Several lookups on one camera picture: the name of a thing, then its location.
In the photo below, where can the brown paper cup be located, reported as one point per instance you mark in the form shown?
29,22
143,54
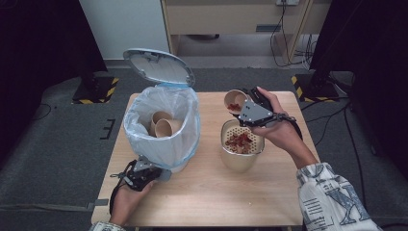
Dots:
168,127
233,96
158,116

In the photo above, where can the clear plastic bin liner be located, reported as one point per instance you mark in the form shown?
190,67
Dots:
163,150

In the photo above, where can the red-brown food scraps in strainer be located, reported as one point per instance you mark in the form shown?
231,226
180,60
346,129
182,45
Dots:
239,142

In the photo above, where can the light wooden desk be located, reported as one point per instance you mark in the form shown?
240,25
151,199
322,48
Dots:
224,17

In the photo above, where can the black stand with striped base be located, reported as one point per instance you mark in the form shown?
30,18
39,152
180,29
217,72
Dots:
96,91
316,88

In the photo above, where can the white cabinet panel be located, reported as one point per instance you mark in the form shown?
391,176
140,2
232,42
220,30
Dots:
125,25

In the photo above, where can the white power strip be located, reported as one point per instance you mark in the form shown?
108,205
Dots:
287,2

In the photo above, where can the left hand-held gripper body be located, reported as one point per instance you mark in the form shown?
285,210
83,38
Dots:
139,176

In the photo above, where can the printed white left sleeve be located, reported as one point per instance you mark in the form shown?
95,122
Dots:
106,227

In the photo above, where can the black curtain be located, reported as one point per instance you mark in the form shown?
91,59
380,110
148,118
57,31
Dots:
41,48
375,48

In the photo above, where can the white and blue pedal bin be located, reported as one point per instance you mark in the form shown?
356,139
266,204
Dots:
157,67

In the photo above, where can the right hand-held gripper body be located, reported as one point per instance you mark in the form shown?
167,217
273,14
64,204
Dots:
255,114

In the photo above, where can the small crumb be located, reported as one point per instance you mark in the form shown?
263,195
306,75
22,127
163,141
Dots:
250,203

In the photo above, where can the beige container with strainer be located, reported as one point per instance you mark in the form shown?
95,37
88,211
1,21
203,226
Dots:
240,162

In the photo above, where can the printed white right sleeve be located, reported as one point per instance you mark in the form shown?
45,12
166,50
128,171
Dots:
333,199

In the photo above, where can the person's left hand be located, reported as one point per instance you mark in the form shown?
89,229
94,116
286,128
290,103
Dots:
125,202

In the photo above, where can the red food scraps in cup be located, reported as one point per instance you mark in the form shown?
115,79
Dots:
233,107

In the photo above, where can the person's right hand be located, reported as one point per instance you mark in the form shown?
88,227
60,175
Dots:
282,134

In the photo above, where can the printed white sleeve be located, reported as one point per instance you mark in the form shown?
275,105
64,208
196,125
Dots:
333,199
106,227

